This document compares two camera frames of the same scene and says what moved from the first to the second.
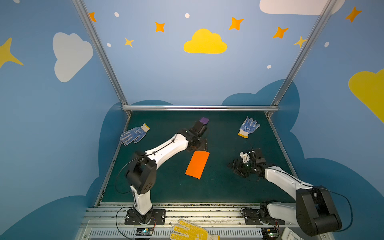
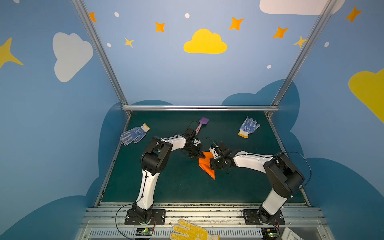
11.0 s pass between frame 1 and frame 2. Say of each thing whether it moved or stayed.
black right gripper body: moved
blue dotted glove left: stayed
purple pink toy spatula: stayed
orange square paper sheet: moved
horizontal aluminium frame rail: stayed
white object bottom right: stayed
